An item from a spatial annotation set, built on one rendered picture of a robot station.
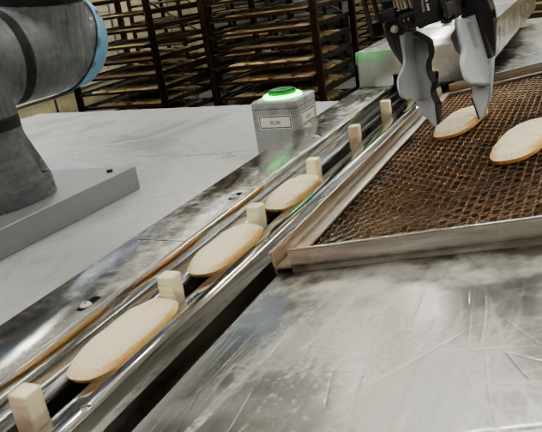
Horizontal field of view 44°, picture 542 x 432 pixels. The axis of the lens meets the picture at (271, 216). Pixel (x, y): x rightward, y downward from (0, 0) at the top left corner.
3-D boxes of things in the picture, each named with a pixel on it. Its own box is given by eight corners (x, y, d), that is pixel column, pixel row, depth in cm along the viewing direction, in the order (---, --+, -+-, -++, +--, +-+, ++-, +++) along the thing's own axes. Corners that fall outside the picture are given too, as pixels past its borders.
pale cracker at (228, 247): (235, 228, 60) (233, 216, 59) (274, 229, 58) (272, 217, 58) (176, 277, 51) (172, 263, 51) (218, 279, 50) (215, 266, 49)
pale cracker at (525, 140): (516, 129, 55) (513, 116, 55) (564, 121, 53) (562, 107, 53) (479, 168, 48) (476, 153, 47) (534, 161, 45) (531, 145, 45)
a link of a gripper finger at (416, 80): (390, 141, 62) (379, 39, 59) (413, 123, 66) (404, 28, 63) (423, 140, 60) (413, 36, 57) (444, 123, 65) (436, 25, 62)
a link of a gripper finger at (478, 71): (463, 133, 58) (423, 33, 56) (483, 115, 62) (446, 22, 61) (497, 122, 56) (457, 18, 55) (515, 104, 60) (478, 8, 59)
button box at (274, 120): (280, 162, 102) (270, 91, 99) (329, 161, 99) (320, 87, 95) (258, 179, 96) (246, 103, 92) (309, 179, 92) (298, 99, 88)
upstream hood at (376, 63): (477, 15, 216) (476, -14, 213) (536, 8, 208) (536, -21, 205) (358, 97, 111) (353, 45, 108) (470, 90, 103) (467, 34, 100)
